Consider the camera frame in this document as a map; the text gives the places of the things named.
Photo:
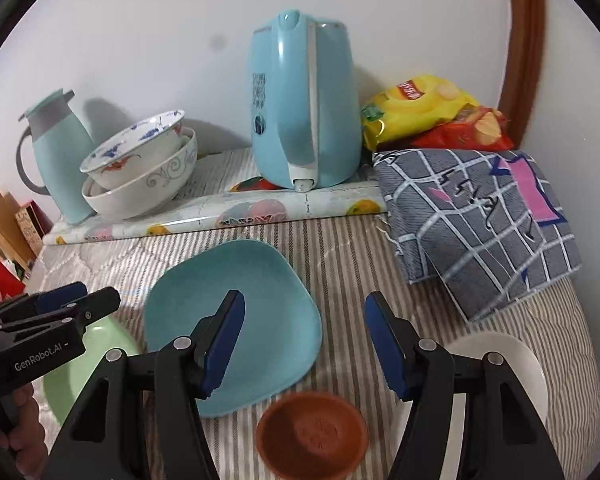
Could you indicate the brown wooden door frame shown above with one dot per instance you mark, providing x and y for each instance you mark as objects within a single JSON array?
[{"x": 525, "y": 50}]

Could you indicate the fruit print table mat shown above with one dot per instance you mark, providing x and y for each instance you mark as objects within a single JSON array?
[{"x": 215, "y": 210}]

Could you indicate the blue plate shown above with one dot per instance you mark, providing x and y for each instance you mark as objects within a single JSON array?
[{"x": 265, "y": 300}]

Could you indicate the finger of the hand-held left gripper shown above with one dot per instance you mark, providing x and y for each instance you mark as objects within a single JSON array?
[
  {"x": 60, "y": 294},
  {"x": 97, "y": 305}
]

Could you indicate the white bowl grey swirl pattern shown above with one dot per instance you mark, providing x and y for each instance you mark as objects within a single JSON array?
[{"x": 150, "y": 190}]

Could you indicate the small brown bowl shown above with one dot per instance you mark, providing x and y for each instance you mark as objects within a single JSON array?
[{"x": 312, "y": 435}]

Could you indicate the striped quilted blanket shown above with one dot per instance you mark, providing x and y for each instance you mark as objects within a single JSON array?
[{"x": 340, "y": 270}]

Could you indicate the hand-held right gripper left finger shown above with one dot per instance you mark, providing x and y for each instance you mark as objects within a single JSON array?
[{"x": 225, "y": 345}]

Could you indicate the brown cardboard box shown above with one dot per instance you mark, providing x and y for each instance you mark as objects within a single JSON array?
[{"x": 2, "y": 225}]

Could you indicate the grey plaid cloth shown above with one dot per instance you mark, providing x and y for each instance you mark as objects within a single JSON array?
[{"x": 480, "y": 220}]

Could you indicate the yellow chip bag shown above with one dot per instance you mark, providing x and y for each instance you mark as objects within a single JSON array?
[{"x": 415, "y": 105}]

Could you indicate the person's left hand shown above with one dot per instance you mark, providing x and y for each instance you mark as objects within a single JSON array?
[{"x": 27, "y": 430}]

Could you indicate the light blue thermos jug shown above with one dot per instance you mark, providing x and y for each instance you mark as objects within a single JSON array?
[{"x": 62, "y": 160}]

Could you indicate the red chip bag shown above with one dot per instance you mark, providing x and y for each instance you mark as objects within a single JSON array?
[{"x": 470, "y": 132}]

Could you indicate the blue and red painted bowl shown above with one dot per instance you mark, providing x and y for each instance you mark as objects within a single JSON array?
[{"x": 135, "y": 155}]

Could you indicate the green plate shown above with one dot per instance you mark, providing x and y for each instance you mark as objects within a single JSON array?
[{"x": 105, "y": 335}]

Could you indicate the light blue electric kettle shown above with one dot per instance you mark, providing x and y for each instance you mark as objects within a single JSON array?
[{"x": 300, "y": 110}]

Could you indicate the dark red patterned box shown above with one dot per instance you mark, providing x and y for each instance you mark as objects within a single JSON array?
[{"x": 32, "y": 230}]

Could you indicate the white plate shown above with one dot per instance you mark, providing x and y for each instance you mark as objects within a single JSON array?
[{"x": 520, "y": 365}]

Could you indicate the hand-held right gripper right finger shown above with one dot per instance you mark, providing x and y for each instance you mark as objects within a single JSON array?
[{"x": 385, "y": 345}]

